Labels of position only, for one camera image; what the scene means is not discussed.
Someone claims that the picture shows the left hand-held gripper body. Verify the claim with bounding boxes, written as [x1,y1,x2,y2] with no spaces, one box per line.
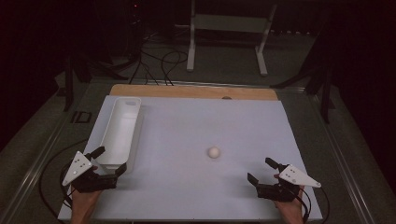
[62,150,120,194]

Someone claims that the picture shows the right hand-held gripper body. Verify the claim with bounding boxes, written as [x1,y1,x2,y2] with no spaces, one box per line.
[257,163,322,203]

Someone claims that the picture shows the white plastic bin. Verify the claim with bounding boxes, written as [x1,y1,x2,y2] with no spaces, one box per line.
[94,96,143,175]

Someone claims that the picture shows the white ball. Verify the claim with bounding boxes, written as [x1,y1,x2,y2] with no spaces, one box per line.
[207,146,221,160]

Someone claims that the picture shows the person's left hand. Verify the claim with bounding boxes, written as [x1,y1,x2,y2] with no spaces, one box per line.
[70,165,103,211]

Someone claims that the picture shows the person's right hand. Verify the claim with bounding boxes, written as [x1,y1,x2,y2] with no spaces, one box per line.
[273,174,305,216]

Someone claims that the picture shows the white table cover sheet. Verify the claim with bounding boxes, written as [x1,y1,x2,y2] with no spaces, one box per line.
[57,94,323,222]

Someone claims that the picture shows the black tripod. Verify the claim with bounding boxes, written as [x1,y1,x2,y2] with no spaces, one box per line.
[270,59,337,125]
[63,52,129,113]

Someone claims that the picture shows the wooden board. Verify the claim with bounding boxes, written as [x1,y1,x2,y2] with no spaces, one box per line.
[109,83,279,102]

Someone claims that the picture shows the white metal stand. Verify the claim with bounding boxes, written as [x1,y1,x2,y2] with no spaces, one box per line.
[186,0,278,77]

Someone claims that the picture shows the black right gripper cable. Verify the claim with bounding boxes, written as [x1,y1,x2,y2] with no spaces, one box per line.
[289,186,331,224]

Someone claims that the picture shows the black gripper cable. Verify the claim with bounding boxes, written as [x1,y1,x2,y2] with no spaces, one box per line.
[289,186,331,224]
[38,137,89,220]

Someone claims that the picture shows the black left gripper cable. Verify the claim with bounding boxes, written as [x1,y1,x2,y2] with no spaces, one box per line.
[38,137,89,220]

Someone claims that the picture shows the metal floor rail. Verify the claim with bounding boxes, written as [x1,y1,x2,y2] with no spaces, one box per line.
[306,92,377,224]
[0,90,94,224]

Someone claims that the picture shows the black floor cables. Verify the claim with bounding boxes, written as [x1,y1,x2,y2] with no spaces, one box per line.
[128,31,190,87]

